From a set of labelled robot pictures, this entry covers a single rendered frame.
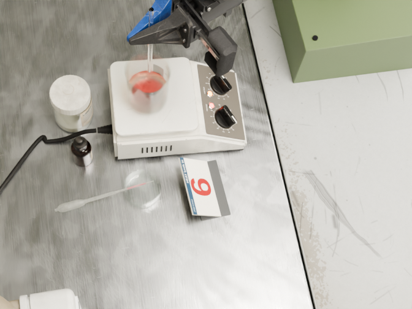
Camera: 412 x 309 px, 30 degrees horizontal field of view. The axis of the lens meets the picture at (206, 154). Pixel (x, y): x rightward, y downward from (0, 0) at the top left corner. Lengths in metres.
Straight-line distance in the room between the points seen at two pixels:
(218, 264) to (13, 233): 0.30
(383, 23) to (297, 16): 0.13
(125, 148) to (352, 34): 0.38
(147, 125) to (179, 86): 0.08
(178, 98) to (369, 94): 0.33
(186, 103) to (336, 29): 0.26
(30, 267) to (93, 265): 0.09
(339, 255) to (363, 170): 0.14
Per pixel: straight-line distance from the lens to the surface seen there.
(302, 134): 1.21
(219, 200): 1.15
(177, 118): 1.10
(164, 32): 0.97
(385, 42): 1.21
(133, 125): 1.10
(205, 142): 1.13
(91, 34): 1.27
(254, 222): 1.15
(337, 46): 1.18
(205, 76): 1.17
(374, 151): 1.23
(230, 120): 1.14
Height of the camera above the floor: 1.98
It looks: 67 degrees down
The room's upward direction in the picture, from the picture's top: 12 degrees clockwise
